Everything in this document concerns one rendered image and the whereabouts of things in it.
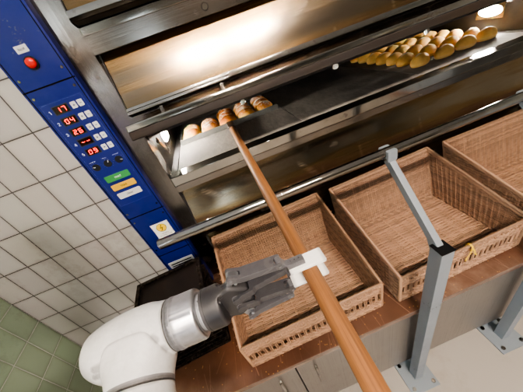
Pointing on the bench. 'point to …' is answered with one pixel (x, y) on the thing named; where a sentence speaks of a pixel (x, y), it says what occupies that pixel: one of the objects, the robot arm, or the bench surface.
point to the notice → (162, 229)
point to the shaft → (320, 288)
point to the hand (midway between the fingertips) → (307, 267)
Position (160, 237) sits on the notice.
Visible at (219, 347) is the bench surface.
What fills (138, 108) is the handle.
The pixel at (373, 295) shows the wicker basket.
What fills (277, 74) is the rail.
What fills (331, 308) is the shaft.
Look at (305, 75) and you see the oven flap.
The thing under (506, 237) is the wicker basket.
